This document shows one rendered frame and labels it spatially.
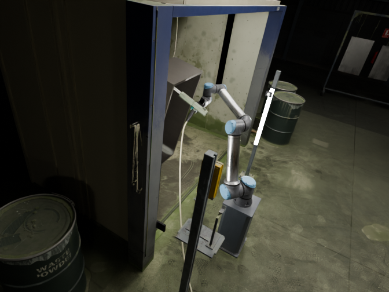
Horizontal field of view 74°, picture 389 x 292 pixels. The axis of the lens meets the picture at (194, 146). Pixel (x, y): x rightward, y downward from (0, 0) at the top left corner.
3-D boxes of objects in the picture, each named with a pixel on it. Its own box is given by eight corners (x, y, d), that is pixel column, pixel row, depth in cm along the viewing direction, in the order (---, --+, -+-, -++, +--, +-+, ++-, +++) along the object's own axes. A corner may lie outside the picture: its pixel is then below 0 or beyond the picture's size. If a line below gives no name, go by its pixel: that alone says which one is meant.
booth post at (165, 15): (142, 272, 250) (153, 5, 128) (128, 262, 257) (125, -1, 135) (153, 258, 264) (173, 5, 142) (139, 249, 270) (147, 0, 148)
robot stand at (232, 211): (246, 238, 300) (261, 198, 266) (237, 258, 276) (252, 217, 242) (222, 226, 311) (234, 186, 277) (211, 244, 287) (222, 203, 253)
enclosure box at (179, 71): (122, 161, 304) (141, 66, 233) (151, 141, 351) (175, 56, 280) (146, 178, 296) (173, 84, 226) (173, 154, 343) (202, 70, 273)
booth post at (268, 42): (244, 147, 471) (284, 6, 349) (235, 143, 478) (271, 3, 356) (248, 143, 485) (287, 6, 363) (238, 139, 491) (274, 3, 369)
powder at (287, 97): (274, 90, 496) (274, 89, 496) (302, 96, 488) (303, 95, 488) (273, 99, 452) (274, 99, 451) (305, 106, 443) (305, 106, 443)
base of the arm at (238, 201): (254, 199, 263) (256, 192, 258) (248, 210, 249) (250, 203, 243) (237, 191, 270) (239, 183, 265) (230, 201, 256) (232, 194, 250)
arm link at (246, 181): (255, 197, 252) (260, 183, 242) (241, 200, 245) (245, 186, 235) (246, 186, 263) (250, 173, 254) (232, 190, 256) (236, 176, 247)
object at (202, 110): (198, 127, 251) (209, 110, 237) (195, 129, 247) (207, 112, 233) (160, 97, 255) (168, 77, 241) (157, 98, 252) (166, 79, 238)
